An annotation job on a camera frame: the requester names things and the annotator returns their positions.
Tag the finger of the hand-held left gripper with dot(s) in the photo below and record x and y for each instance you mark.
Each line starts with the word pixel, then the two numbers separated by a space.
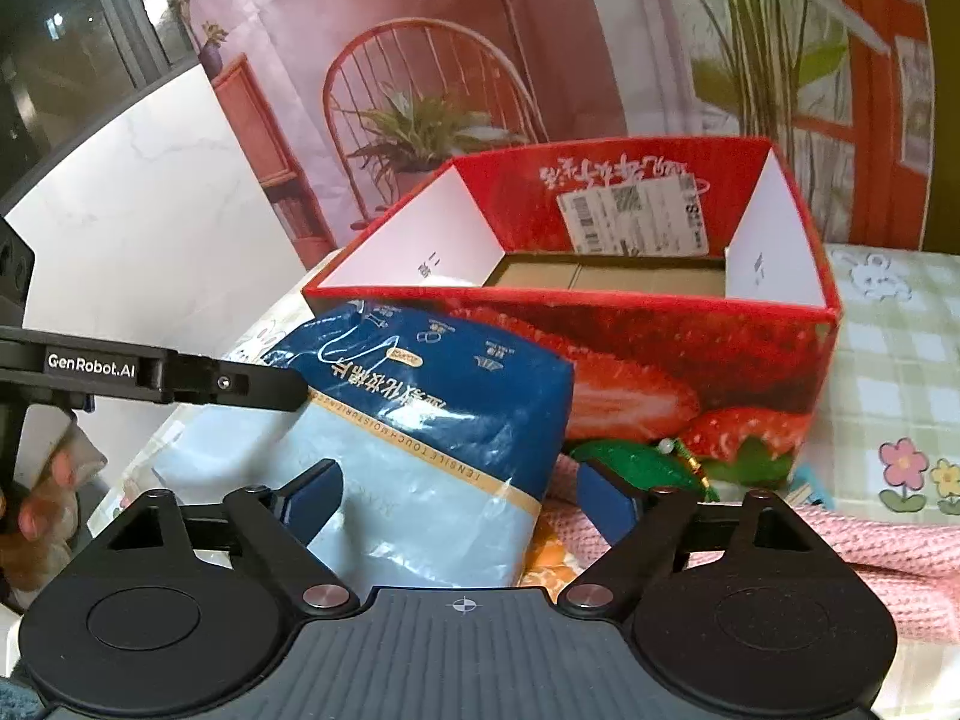
pixel 240 384

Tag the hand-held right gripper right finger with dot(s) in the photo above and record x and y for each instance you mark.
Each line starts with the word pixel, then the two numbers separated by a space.
pixel 604 499

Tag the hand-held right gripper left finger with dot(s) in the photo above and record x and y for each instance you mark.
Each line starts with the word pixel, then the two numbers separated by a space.
pixel 315 499

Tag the green knitted ornament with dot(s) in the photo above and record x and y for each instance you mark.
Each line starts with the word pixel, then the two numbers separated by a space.
pixel 637 461

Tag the orange and blue snack packet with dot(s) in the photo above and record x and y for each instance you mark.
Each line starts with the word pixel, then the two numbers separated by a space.
pixel 551 562

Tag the red strawberry print cardboard box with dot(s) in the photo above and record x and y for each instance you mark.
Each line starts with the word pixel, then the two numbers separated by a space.
pixel 637 382

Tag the blue tissue pack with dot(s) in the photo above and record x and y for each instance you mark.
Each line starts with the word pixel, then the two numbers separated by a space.
pixel 420 427

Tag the pink knitted scarf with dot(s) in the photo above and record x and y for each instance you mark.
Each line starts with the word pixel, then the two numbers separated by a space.
pixel 862 540

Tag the person's left hand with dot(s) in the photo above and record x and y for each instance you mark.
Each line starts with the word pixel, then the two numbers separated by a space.
pixel 45 510

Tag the green checked rabbit tablecloth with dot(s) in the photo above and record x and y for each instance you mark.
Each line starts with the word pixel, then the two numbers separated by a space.
pixel 885 360

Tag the dark window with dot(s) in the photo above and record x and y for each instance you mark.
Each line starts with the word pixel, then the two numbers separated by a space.
pixel 67 30

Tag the printed wall backdrop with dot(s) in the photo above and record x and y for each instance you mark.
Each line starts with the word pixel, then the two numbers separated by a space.
pixel 600 52

